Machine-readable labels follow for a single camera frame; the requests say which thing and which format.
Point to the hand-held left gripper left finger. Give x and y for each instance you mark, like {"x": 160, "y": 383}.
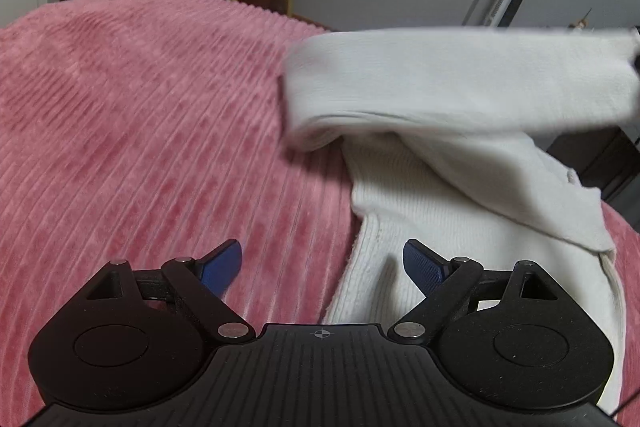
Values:
{"x": 223, "y": 258}

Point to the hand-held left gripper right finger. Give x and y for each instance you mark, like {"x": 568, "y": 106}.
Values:
{"x": 423, "y": 260}

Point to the white knit sweater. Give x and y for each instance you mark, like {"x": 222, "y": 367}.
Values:
{"x": 480, "y": 142}

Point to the pink ribbed blanket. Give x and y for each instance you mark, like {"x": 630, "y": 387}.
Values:
{"x": 150, "y": 147}

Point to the dark wooden cabinet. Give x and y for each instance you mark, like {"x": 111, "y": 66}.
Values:
{"x": 595, "y": 159}

